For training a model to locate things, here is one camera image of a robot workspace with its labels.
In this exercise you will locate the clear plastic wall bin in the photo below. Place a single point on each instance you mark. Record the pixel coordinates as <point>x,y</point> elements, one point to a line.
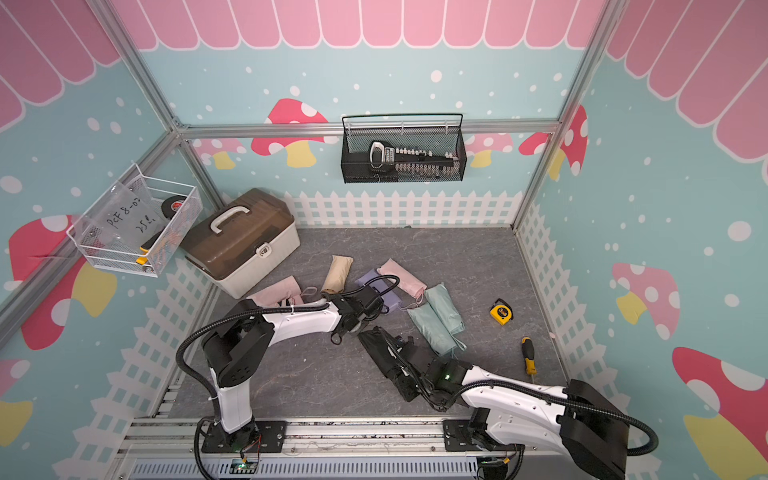
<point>110,232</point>

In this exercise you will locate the black tape roll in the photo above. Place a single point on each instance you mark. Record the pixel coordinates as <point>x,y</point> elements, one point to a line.
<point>171,205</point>

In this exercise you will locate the mint sleeved umbrella left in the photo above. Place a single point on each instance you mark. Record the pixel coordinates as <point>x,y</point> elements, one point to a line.
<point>440,340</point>

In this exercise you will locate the mint sleeved umbrella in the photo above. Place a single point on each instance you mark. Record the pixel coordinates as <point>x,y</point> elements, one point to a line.
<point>440,340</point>
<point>441,302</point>

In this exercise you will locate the mint sleeved umbrella right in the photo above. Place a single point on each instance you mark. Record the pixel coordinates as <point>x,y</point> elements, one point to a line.
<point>441,302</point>

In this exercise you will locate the black wire wall basket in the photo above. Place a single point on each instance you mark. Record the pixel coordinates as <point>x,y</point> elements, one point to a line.
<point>438,132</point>

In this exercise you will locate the yellow black screwdriver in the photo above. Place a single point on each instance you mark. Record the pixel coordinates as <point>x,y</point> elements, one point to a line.
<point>528,352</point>

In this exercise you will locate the brown white tool box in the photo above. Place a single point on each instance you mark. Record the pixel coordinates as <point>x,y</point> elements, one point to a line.
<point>241,244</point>

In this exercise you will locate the black umbrella sleeve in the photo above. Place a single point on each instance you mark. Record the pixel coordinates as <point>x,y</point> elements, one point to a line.
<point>377,343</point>

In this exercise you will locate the light pink umbrella sleeve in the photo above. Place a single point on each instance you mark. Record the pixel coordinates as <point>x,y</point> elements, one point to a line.
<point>285,292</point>

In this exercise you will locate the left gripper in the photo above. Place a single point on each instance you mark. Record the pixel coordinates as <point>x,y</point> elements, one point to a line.
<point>361,324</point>

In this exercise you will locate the purple sleeved umbrella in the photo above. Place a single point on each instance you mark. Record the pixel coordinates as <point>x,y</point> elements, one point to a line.
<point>385,286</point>

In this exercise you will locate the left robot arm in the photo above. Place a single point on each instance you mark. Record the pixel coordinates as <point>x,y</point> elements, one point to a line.
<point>224,355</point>

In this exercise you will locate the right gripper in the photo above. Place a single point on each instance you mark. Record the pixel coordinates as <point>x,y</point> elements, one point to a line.
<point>399,380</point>

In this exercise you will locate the pink sleeved umbrella rear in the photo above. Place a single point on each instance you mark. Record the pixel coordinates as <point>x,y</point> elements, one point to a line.
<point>407,281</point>

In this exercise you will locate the yellow black utility knife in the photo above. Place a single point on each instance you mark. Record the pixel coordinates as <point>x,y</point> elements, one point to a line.
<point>150,251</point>

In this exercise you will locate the yellow tape measure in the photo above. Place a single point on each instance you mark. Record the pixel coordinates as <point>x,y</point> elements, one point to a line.
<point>501,312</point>

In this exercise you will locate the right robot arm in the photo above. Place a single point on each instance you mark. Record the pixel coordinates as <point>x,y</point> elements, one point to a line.
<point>575,420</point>

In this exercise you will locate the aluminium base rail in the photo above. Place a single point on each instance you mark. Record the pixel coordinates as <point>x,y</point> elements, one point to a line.
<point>313,448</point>

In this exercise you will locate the socket set in basket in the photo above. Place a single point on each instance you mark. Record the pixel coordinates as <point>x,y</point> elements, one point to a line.
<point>404,162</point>

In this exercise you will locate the beige sleeved umbrella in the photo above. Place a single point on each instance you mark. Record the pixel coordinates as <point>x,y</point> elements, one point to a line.
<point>336,278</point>

